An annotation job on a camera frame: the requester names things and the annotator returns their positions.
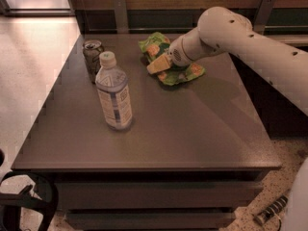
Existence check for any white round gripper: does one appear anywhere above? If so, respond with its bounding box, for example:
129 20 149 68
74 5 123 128
147 37 193 74

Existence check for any green rice chip bag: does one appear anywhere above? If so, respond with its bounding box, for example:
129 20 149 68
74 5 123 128
139 32 206 86

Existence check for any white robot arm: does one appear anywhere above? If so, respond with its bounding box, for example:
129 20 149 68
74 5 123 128
148 7 308 115

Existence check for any clear plastic water bottle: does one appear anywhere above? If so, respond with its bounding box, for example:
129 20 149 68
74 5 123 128
95 51 133 130

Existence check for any dark soda can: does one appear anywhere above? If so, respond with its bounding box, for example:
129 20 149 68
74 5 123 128
83 39 104 83

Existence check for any black chair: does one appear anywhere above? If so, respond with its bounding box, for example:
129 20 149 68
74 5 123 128
0 148 60 231

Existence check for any left metal wall bracket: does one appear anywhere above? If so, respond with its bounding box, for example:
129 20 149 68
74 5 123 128
113 0 129 34

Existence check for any metal wall bracket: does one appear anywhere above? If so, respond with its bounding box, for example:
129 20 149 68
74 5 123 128
253 0 276 35
113 0 129 34

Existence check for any right metal wall bracket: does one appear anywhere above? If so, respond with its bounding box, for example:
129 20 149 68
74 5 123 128
253 0 276 35

